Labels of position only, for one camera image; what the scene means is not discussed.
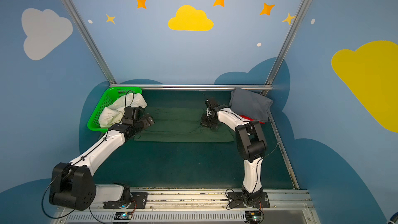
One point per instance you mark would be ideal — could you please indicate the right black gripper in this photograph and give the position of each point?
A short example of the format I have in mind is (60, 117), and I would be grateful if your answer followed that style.
(208, 120)

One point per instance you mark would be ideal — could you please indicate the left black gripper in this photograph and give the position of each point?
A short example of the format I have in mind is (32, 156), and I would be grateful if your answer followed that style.
(146, 120)

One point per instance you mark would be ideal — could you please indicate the dark green t-shirt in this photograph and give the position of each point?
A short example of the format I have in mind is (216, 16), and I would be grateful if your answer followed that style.
(182, 125)

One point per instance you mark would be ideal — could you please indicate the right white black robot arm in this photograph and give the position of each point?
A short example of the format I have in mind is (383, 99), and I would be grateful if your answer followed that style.
(250, 140)

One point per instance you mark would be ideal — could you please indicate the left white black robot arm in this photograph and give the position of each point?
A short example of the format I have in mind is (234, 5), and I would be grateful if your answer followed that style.
(72, 184)

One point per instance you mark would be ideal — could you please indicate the cream white t-shirt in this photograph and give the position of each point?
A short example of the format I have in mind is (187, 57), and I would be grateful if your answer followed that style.
(113, 114)

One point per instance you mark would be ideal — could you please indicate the green plastic basket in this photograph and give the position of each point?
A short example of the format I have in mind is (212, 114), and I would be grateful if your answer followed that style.
(108, 98)

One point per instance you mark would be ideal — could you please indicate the folded red t-shirt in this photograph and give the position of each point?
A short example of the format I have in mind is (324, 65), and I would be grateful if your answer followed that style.
(250, 119)

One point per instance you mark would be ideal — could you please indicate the folded grey t-shirt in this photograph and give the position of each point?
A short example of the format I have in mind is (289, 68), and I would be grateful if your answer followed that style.
(250, 104)

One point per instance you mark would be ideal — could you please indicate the left small circuit board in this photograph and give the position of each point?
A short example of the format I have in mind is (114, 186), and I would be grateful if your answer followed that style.
(123, 216)

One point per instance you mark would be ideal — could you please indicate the small circuit board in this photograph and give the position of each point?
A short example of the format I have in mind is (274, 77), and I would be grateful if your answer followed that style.
(253, 217)
(123, 216)

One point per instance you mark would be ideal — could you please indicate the right small circuit board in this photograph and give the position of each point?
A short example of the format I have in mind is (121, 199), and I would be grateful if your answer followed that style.
(253, 217)

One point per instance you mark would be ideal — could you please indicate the horizontal aluminium back rail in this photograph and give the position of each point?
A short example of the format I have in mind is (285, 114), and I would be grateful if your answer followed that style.
(197, 87)

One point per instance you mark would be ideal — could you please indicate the right diagonal aluminium post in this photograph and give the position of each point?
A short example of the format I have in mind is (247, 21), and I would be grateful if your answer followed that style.
(293, 29)

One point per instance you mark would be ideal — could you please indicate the diagonal aluminium post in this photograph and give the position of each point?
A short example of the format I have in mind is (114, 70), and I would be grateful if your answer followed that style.
(293, 29)
(83, 30)

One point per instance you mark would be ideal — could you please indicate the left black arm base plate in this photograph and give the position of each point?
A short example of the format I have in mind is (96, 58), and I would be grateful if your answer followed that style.
(140, 199)

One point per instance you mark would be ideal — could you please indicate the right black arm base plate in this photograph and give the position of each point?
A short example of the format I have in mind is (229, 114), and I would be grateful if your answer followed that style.
(236, 200)

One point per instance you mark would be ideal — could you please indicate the aluminium front mounting rail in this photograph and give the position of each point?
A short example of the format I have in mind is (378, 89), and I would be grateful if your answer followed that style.
(199, 206)

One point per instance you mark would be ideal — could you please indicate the left diagonal aluminium post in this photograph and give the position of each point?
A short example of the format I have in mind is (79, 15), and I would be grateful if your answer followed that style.
(83, 30)

